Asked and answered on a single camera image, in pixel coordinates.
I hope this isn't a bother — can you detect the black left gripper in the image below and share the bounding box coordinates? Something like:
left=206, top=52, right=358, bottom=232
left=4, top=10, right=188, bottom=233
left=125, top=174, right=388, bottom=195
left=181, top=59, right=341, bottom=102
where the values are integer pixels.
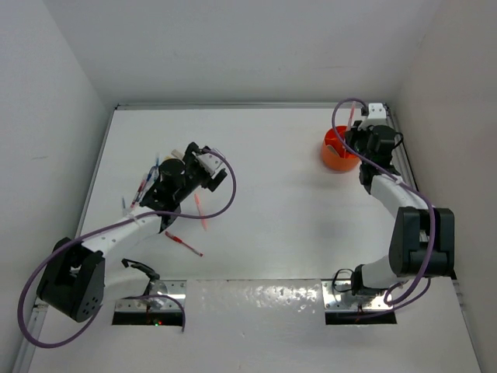
left=173, top=143, right=224, bottom=202

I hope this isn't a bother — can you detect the orange highlighter pen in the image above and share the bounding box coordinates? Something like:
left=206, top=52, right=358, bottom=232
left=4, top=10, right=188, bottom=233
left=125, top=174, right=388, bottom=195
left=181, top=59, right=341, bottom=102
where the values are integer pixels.
left=347, top=101, right=356, bottom=131
left=194, top=193, right=207, bottom=232

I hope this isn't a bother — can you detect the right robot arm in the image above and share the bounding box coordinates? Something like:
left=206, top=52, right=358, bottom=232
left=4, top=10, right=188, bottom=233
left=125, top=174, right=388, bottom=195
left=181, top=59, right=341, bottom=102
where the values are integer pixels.
left=345, top=120, right=455, bottom=296

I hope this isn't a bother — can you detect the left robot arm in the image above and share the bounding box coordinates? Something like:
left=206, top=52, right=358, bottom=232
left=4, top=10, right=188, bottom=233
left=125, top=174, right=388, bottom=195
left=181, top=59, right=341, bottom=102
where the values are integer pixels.
left=36, top=142, right=231, bottom=322

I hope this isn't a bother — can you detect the blue gel pen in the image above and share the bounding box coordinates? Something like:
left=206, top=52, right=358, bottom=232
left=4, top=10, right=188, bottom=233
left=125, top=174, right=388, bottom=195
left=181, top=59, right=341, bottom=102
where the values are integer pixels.
left=137, top=153, right=160, bottom=203

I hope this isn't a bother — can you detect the dark red gel pen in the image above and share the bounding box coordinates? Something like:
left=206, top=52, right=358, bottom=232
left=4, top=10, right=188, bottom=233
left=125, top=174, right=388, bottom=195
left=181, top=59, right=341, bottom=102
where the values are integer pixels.
left=130, top=169, right=153, bottom=209

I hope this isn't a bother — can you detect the orange round compartment container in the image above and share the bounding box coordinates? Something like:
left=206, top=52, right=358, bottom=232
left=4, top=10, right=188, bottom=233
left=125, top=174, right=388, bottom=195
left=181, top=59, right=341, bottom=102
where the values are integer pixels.
left=321, top=126, right=360, bottom=173

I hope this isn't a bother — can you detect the blue thin ballpoint pen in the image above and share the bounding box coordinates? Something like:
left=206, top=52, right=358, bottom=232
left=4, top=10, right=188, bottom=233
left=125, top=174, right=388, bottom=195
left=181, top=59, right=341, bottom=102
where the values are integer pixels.
left=121, top=196, right=128, bottom=216

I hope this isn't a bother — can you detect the red gel pen long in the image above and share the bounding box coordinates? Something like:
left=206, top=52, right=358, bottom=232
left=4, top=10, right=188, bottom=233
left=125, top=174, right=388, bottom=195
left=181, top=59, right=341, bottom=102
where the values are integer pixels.
left=165, top=231, right=203, bottom=257

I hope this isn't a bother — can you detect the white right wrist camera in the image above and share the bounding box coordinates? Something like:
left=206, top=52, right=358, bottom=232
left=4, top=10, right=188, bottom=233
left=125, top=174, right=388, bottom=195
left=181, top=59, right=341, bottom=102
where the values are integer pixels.
left=361, top=103, right=387, bottom=120

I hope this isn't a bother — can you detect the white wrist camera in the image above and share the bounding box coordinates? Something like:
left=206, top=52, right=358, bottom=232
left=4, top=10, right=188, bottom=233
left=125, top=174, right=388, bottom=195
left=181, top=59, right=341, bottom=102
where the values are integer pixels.
left=197, top=148, right=224, bottom=176
left=361, top=103, right=387, bottom=120

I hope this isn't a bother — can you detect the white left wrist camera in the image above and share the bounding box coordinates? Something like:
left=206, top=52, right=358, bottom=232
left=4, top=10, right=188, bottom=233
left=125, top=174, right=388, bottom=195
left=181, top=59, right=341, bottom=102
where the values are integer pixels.
left=197, top=148, right=224, bottom=176

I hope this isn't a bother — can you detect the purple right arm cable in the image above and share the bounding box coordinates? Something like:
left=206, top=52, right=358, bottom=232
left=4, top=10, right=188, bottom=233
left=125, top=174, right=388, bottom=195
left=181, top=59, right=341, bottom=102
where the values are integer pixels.
left=332, top=96, right=435, bottom=312

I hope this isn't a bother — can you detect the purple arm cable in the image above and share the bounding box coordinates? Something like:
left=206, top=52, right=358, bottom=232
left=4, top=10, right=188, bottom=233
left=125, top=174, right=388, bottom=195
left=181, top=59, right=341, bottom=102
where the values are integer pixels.
left=17, top=149, right=238, bottom=349
left=332, top=96, right=435, bottom=312

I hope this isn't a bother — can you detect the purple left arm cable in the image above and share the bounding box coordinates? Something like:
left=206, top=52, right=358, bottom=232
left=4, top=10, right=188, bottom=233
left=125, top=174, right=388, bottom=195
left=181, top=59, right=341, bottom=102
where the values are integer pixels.
left=17, top=149, right=238, bottom=349

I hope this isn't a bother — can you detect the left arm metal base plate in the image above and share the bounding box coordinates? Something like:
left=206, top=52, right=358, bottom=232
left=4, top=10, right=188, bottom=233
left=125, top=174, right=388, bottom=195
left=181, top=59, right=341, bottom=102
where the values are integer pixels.
left=114, top=281, right=186, bottom=312

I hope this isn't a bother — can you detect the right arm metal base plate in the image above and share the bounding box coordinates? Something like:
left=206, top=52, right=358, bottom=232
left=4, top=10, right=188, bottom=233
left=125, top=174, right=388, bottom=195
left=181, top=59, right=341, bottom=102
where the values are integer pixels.
left=321, top=278, right=392, bottom=313

